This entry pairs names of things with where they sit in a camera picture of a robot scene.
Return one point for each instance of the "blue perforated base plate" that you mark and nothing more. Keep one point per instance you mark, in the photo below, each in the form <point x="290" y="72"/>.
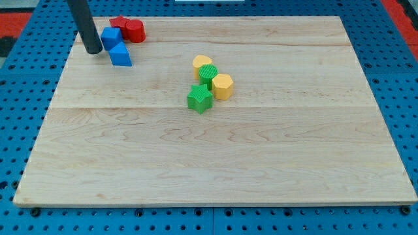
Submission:
<point x="31" y="72"/>

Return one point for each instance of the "yellow hexagon block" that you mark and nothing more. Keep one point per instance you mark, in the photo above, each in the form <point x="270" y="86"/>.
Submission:
<point x="222" y="86"/>

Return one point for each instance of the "red star block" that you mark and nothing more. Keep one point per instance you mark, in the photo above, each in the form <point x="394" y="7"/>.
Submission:
<point x="120" y="22"/>

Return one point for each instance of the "yellow heart block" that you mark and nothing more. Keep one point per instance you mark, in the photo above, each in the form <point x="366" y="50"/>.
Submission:
<point x="198" y="62"/>

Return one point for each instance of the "red cylinder block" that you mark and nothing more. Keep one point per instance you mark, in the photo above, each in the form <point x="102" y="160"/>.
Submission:
<point x="136" y="31"/>

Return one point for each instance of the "green star block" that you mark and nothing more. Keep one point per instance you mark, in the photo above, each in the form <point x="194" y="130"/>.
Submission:
<point x="199" y="98"/>

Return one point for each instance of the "green cylinder block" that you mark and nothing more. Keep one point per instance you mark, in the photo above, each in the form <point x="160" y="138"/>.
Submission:
<point x="206" y="75"/>

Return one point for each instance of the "light wooden board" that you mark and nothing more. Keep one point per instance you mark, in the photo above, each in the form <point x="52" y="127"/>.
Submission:
<point x="302" y="127"/>

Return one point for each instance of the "blue triangle block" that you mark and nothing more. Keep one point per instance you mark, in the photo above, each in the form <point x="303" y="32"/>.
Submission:
<point x="119" y="55"/>

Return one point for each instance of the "blue cube block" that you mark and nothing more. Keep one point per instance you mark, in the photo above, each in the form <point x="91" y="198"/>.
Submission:
<point x="110" y="37"/>

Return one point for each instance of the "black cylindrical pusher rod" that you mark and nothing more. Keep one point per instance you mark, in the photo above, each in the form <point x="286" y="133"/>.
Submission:
<point x="85" y="25"/>

